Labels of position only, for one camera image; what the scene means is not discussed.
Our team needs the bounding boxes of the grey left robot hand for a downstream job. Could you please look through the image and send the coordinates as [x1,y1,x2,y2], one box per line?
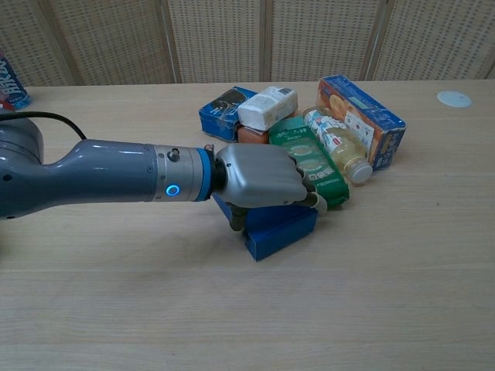
[211,144,329,233]

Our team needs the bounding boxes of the plain blue box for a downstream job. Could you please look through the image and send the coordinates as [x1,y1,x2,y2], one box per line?
[212,192,319,263]

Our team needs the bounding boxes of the brown small box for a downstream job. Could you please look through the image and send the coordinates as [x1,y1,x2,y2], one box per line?
[237,124,271,145]

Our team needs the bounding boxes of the blue black printed box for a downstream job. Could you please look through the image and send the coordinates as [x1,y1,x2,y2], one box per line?
[198,87,259,144]

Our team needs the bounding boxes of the green biscuit packet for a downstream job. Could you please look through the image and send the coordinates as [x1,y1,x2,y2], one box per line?
[268,117,350,211]

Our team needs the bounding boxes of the white wrapped packet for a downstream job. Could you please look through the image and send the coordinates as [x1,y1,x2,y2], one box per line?
[237,86,299,131]

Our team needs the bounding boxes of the yellow drink bottle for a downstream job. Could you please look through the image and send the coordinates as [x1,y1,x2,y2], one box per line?
[302,106,374,184]

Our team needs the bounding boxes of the blue orange biscuit carton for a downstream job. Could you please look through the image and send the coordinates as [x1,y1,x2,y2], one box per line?
[316,74,408,172]

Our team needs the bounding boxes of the woven folding screen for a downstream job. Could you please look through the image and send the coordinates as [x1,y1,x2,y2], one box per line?
[0,0,495,87]

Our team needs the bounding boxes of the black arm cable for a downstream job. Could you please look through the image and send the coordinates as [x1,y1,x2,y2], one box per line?
[0,111,87,141]

